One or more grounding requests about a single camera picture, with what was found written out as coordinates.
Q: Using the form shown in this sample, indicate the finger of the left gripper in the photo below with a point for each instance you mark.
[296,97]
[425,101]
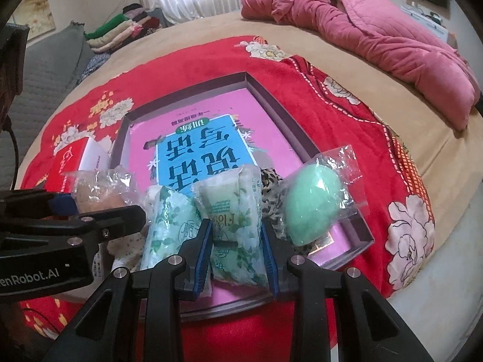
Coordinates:
[63,205]

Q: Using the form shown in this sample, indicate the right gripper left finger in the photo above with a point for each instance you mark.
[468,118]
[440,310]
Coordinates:
[192,263]

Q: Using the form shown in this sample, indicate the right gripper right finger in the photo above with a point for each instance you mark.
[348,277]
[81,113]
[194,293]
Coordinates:
[283,266]

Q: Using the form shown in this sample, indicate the green floral tissue pack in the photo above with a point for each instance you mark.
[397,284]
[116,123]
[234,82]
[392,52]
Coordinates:
[175,220]

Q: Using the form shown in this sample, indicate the leopard print scrunchie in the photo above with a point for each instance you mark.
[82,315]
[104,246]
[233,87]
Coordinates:
[272,198]

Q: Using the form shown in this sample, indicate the bagged brown sponge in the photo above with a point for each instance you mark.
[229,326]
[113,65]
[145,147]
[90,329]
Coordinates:
[100,190]

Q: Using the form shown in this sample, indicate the white floral scrunchie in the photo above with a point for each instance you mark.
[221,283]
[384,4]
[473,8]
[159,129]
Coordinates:
[127,251]

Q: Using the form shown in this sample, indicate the bagged green egg sponge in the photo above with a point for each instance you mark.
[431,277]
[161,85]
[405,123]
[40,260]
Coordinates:
[325,190]

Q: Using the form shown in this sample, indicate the red white box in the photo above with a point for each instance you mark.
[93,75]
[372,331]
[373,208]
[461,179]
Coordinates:
[84,154]

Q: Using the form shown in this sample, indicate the grey shallow box tray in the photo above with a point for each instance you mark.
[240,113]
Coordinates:
[269,137]

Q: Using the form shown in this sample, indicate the pink book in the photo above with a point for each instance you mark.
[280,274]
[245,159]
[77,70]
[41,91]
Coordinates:
[210,140]

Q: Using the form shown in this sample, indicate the red floral blanket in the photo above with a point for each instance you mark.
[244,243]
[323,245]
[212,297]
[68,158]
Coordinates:
[399,208]

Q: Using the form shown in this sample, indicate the grey padded sofa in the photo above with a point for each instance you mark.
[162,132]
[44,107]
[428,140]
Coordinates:
[34,81]

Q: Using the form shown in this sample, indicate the beige bed sheet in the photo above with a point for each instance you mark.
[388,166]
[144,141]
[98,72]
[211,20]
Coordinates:
[449,162]

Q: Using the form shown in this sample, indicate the stack of folded clothes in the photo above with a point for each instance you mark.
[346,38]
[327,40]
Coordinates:
[133,23]

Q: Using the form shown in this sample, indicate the pink quilt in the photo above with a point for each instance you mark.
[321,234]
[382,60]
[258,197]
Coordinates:
[379,32]

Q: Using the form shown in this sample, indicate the white cabinet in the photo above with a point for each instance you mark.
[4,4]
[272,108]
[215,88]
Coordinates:
[427,21]

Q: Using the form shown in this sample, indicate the wall picture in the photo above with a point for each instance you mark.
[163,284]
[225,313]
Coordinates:
[36,15]

